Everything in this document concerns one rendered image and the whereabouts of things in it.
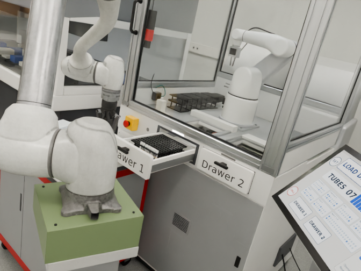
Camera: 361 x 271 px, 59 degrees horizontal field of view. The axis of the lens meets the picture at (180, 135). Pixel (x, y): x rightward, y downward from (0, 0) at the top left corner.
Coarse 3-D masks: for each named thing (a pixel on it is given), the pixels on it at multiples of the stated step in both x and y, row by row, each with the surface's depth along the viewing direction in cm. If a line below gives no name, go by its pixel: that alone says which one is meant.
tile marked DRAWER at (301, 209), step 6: (300, 198) 105; (288, 204) 106; (294, 204) 104; (300, 204) 103; (306, 204) 101; (294, 210) 102; (300, 210) 101; (306, 210) 99; (300, 216) 99; (306, 216) 97
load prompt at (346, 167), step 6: (342, 162) 105; (348, 162) 103; (354, 162) 101; (342, 168) 103; (348, 168) 101; (354, 168) 99; (360, 168) 98; (348, 174) 99; (354, 174) 98; (360, 174) 96; (354, 180) 96; (360, 180) 94; (360, 186) 93
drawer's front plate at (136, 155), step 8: (120, 144) 145; (128, 144) 142; (120, 152) 146; (128, 152) 142; (136, 152) 139; (144, 152) 137; (120, 160) 147; (128, 160) 143; (136, 160) 140; (144, 160) 137; (152, 160) 135; (128, 168) 144; (136, 168) 140; (144, 168) 137; (144, 176) 138
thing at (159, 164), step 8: (136, 136) 163; (144, 136) 166; (168, 136) 174; (184, 144) 167; (184, 152) 155; (192, 152) 161; (160, 160) 143; (168, 160) 147; (176, 160) 152; (184, 160) 157; (192, 160) 163; (152, 168) 140; (160, 168) 144
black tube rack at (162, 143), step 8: (152, 136) 166; (160, 136) 168; (136, 144) 159; (152, 144) 155; (160, 144) 158; (168, 144) 160; (176, 144) 162; (160, 152) 148; (168, 152) 158; (176, 152) 159
